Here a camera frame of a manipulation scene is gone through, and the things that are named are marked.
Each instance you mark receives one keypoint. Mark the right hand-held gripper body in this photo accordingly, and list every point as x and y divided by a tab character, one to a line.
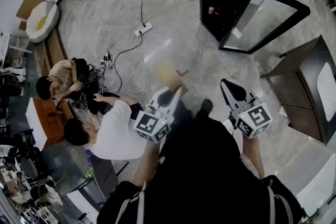
253	119

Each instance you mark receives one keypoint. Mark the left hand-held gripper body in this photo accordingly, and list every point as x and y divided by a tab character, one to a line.
153	126

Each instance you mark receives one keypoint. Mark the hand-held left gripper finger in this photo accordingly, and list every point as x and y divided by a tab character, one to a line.
175	103
156	95

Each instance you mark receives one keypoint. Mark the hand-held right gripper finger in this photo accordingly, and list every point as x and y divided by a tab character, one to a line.
245	91
228	98

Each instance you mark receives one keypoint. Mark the yellow plastic tray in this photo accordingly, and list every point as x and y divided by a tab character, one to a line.
168	76

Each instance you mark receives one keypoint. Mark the person's left forearm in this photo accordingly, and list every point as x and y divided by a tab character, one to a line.
147	162

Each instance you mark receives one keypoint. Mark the person's right forearm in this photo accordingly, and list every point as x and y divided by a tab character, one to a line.
252	157

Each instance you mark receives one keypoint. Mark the person's black shoe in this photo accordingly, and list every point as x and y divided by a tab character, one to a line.
207	106

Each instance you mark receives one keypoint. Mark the dark side table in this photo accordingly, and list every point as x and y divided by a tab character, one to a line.
296	97

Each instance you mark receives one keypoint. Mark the spare hand-held gripper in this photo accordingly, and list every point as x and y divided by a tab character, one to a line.
108	63

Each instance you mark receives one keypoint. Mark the person's black clothing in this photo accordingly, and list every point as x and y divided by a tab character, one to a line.
204	165

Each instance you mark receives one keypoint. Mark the white power strip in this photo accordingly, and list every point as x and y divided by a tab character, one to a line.
143	29

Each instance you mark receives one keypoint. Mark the dark grey board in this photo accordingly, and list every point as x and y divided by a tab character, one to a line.
102	173

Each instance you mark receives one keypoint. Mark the white rounded tray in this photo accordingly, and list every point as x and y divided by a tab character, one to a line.
326	91

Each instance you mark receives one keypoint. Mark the small green object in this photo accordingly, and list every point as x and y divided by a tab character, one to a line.
89	173

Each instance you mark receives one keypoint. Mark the dark drink can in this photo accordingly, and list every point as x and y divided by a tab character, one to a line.
218	10

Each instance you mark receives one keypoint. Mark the red drink can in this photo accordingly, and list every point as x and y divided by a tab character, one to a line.
211	10

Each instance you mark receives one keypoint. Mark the orange wooden crate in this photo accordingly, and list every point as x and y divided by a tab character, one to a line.
50	112

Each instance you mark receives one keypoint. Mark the white panel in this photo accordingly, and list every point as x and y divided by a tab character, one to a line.
81	204

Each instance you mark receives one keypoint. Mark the wooden slat bench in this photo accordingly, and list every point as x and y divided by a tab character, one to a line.
52	49

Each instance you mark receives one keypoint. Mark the white board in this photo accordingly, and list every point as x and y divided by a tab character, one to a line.
35	126

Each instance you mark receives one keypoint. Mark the white mesh basket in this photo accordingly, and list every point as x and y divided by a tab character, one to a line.
51	195

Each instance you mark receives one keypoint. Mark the egg-shaped cushion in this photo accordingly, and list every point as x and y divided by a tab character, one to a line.
44	26

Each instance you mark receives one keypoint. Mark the flat cardboard sheet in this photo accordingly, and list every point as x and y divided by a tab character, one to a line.
26	5

